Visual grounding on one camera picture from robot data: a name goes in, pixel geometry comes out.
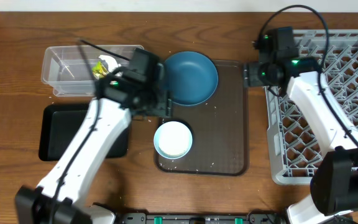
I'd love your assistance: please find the light blue rice bowl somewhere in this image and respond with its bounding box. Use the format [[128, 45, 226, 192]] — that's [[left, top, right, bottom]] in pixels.
[[154, 121, 193, 160]]

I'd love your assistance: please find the dark blue plate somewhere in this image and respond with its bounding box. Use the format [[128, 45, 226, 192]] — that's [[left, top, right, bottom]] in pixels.
[[164, 51, 219, 106]]

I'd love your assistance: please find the white tissue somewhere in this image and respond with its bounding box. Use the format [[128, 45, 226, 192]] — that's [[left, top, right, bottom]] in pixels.
[[99, 55, 121, 77]]

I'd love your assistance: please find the yellow green snack wrapper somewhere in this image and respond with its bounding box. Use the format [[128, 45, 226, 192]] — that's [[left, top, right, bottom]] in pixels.
[[92, 61, 109, 80]]

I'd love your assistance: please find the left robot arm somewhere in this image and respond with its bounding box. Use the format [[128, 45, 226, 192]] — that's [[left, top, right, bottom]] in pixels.
[[15, 48, 172, 223]]

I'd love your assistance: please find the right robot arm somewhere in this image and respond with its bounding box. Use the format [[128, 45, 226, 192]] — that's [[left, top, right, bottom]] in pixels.
[[244, 27, 358, 223]]

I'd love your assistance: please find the grey dishwasher rack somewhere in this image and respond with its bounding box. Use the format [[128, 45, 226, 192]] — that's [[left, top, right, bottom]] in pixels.
[[265, 30, 358, 185]]

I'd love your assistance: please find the brown serving tray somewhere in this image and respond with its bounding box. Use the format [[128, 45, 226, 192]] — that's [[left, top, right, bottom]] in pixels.
[[154, 60, 249, 176]]

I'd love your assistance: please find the clear plastic bin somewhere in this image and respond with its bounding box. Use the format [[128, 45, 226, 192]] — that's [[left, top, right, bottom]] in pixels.
[[41, 45, 144, 97]]

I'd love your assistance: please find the black plastic tray bin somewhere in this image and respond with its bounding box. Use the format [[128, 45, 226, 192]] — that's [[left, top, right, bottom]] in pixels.
[[38, 103, 130, 162]]

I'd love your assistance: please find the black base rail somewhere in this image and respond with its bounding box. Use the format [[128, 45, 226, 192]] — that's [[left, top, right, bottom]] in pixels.
[[115, 213, 287, 224]]

